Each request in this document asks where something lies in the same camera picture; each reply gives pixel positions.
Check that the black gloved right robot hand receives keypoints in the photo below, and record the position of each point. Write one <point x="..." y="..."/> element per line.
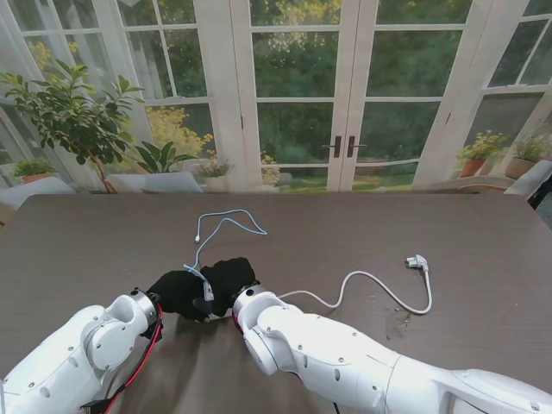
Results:
<point x="228" y="276"/>

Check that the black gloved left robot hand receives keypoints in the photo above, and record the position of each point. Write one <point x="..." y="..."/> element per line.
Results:
<point x="177" y="291"/>

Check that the grey USB wall charger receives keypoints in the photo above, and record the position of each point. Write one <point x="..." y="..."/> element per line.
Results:
<point x="208" y="292"/>

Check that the white power strip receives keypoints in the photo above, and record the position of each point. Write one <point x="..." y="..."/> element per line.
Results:
<point x="220" y="318"/>

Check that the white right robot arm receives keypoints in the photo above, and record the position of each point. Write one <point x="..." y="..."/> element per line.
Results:
<point x="366" y="358"/>

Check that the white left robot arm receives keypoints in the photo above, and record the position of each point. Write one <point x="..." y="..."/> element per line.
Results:
<point x="73" y="358"/>

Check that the printed garden window backdrop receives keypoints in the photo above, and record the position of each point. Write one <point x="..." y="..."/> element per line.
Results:
<point x="302" y="64"/>

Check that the dark object beside backdrop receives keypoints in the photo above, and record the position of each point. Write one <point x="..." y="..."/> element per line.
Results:
<point x="542" y="190"/>

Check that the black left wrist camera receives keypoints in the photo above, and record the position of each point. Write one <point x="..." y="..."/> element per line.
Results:
<point x="158" y="330"/>

